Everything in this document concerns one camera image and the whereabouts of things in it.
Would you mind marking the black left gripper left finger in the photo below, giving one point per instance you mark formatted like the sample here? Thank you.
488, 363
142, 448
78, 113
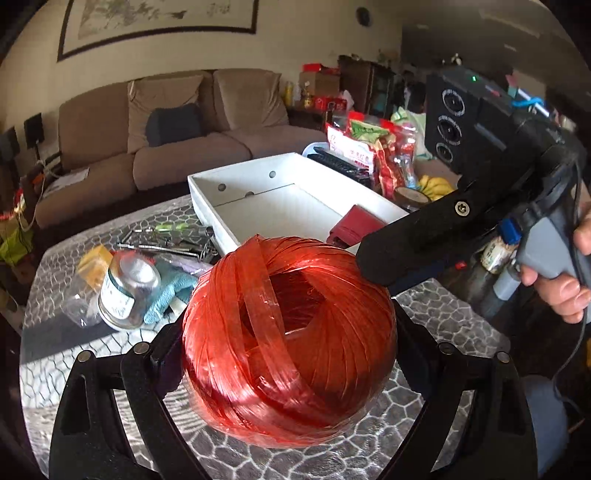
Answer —
88, 439

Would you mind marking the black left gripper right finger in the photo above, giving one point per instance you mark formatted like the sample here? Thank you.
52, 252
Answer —
475, 422

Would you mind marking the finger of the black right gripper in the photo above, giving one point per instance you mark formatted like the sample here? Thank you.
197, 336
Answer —
424, 243

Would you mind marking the red plastic twine ball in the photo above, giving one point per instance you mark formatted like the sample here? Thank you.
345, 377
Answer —
285, 344

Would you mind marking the clear plastic nut jar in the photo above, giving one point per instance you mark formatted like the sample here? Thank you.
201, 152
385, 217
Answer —
80, 303

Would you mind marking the person's right hand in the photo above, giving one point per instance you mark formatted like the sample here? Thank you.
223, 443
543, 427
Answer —
564, 294

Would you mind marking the red leather wallet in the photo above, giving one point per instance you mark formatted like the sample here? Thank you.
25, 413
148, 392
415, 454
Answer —
353, 227

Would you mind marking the yellow bananas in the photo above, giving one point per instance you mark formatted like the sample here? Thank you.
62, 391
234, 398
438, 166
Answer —
435, 188

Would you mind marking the white cardboard box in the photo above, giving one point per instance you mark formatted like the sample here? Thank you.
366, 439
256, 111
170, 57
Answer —
279, 196

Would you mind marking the red snack bag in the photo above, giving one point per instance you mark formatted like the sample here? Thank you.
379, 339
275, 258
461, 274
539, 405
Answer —
384, 149

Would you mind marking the teal knitted cloth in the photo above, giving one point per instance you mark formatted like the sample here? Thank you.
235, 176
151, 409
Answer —
174, 282

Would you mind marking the dark blue cushion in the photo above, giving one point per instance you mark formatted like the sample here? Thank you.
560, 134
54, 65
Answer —
172, 125

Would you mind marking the brown sofa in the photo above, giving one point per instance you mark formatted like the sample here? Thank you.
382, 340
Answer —
136, 142

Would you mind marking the black camera box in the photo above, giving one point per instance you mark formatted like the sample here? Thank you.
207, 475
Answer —
475, 120

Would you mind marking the metal wire whisk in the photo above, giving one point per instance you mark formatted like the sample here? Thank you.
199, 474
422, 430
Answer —
180, 239

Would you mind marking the framed wall painting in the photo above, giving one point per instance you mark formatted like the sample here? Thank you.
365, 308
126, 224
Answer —
92, 24

